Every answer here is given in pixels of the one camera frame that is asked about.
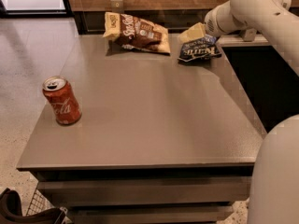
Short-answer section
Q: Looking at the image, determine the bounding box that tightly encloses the white wire basket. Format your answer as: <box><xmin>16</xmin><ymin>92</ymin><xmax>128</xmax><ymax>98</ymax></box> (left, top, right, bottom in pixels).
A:
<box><xmin>26</xmin><ymin>189</ymin><xmax>54</xmax><ymax>216</ymax></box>

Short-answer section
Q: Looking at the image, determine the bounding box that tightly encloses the brown chip bag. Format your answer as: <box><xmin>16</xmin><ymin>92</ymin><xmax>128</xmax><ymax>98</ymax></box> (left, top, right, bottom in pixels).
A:
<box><xmin>103</xmin><ymin>12</ymin><xmax>170</xmax><ymax>54</ymax></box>

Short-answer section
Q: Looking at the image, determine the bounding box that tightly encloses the red coke can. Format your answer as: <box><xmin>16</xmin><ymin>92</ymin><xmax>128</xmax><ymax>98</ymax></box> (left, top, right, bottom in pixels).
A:
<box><xmin>42</xmin><ymin>76</ymin><xmax>81</xmax><ymax>125</ymax></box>

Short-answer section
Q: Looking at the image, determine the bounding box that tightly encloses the left metal bracket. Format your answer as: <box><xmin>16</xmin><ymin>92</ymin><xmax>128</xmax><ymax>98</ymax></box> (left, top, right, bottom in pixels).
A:
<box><xmin>110</xmin><ymin>0</ymin><xmax>124</xmax><ymax>13</ymax></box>

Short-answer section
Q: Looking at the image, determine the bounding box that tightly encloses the blue chip bag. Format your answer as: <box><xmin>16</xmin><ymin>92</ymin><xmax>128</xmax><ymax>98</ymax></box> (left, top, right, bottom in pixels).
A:
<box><xmin>178</xmin><ymin>35</ymin><xmax>221</xmax><ymax>63</ymax></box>

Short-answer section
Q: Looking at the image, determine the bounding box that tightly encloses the grey drawer cabinet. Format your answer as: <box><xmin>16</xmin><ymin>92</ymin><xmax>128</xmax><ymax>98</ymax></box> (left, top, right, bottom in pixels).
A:
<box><xmin>17</xmin><ymin>35</ymin><xmax>263</xmax><ymax>224</ymax></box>

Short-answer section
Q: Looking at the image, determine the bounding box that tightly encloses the metal bracket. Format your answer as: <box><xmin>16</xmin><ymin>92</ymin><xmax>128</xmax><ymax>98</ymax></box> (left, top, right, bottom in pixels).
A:
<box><xmin>110</xmin><ymin>0</ymin><xmax>124</xmax><ymax>13</ymax></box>
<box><xmin>239</xmin><ymin>28</ymin><xmax>257</xmax><ymax>42</ymax></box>

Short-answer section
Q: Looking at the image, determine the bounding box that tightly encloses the dark brown chair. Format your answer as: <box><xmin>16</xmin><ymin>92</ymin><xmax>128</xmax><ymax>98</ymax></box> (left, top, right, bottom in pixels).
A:
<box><xmin>0</xmin><ymin>188</ymin><xmax>65</xmax><ymax>224</ymax></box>

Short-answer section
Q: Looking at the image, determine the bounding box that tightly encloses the right metal bracket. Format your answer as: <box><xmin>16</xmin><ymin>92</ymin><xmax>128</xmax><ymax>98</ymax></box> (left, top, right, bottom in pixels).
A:
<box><xmin>239</xmin><ymin>28</ymin><xmax>257</xmax><ymax>42</ymax></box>

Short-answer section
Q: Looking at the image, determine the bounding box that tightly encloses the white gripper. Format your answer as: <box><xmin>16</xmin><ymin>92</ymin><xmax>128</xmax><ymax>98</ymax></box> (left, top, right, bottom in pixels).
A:
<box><xmin>178</xmin><ymin>8</ymin><xmax>224</xmax><ymax>43</ymax></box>

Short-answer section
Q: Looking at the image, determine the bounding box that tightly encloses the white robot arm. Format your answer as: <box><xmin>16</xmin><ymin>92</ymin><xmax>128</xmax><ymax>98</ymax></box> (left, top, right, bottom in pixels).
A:
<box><xmin>205</xmin><ymin>0</ymin><xmax>299</xmax><ymax>224</ymax></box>

